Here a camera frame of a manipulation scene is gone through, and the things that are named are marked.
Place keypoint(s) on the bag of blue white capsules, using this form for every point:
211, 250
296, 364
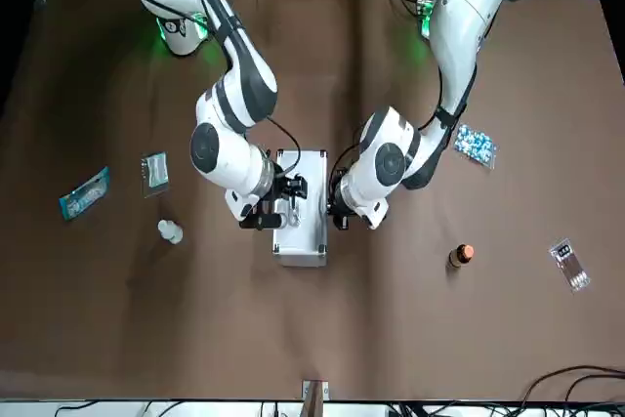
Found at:
474, 146

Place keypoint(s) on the aluminium frame post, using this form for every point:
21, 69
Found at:
316, 400

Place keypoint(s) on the silver aluminium medicine case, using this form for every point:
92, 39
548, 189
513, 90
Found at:
310, 234

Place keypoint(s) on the small white plastic bottle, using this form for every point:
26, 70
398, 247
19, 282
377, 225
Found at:
171, 231

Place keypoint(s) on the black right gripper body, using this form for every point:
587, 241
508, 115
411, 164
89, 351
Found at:
282, 187

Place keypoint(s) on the clear zip bag white contents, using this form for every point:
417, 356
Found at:
155, 174

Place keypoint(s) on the clear bag with black label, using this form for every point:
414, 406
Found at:
569, 265

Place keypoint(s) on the teal blue sealed packet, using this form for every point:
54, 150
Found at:
84, 194

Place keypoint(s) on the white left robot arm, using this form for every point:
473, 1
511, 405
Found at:
454, 46

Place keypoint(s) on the brown glass bottle orange cap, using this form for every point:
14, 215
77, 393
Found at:
458, 257

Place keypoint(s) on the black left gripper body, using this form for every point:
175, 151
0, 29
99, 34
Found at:
334, 202

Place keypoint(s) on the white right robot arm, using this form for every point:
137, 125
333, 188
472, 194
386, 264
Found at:
229, 163

